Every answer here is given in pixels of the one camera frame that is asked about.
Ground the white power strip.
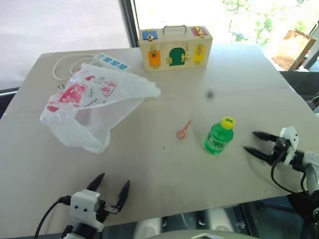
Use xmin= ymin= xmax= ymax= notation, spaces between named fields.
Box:
xmin=93 ymin=52 xmax=132 ymax=72

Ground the red lollipop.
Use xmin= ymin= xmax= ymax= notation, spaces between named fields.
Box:
xmin=176 ymin=119 xmax=192 ymax=140

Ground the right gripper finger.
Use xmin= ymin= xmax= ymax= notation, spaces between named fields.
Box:
xmin=252 ymin=130 xmax=278 ymax=144
xmin=243 ymin=146 xmax=273 ymax=164

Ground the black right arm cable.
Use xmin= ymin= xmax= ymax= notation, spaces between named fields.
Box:
xmin=270 ymin=146 xmax=311 ymax=194

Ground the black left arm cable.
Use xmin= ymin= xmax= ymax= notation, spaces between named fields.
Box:
xmin=33 ymin=195 xmax=73 ymax=239

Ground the brown cardboard box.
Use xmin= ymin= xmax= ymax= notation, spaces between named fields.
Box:
xmin=271 ymin=28 xmax=318 ymax=71

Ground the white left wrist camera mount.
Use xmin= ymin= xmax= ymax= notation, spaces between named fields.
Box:
xmin=69 ymin=189 xmax=104 ymax=232

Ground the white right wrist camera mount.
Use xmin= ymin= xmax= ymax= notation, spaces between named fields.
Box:
xmin=278 ymin=126 xmax=300 ymax=165

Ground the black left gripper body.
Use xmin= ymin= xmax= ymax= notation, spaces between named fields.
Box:
xmin=98 ymin=199 xmax=119 ymax=223

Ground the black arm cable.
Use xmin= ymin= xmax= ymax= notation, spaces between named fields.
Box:
xmin=33 ymin=195 xmax=73 ymax=239
xmin=270 ymin=146 xmax=311 ymax=194

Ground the silver robot torso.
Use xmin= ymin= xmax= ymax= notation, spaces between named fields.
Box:
xmin=159 ymin=228 xmax=253 ymax=239

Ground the clear plastic bag red print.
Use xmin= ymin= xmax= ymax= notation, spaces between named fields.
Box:
xmin=39 ymin=63 xmax=161 ymax=155

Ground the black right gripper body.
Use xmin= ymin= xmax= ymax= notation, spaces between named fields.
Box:
xmin=268 ymin=136 xmax=290 ymax=165

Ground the dark window frame post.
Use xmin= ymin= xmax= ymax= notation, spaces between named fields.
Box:
xmin=119 ymin=0 xmax=141 ymax=48

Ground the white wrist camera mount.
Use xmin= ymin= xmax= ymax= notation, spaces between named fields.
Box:
xmin=69 ymin=189 xmax=104 ymax=232
xmin=278 ymin=126 xmax=300 ymax=165

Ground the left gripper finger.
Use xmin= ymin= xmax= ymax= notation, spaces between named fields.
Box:
xmin=115 ymin=179 xmax=131 ymax=213
xmin=86 ymin=173 xmax=106 ymax=192

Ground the green bottle yellow cap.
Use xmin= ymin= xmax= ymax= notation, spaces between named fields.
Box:
xmin=203 ymin=116 xmax=236 ymax=155

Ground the white power strip cord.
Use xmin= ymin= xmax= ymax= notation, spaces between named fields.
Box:
xmin=52 ymin=54 xmax=98 ymax=81

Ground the wooden lock box with latches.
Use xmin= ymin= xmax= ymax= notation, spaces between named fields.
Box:
xmin=138 ymin=24 xmax=213 ymax=73

